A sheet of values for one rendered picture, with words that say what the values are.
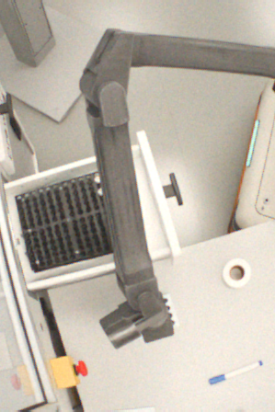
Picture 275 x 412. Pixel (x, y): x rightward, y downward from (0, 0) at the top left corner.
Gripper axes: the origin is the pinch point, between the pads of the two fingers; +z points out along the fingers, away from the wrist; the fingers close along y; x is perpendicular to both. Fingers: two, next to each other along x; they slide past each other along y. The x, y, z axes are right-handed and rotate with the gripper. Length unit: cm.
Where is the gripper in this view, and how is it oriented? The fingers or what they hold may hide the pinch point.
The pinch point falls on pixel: (153, 320)
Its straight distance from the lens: 131.2
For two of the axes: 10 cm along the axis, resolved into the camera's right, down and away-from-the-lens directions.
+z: 0.3, 2.6, 9.7
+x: 9.6, -2.9, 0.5
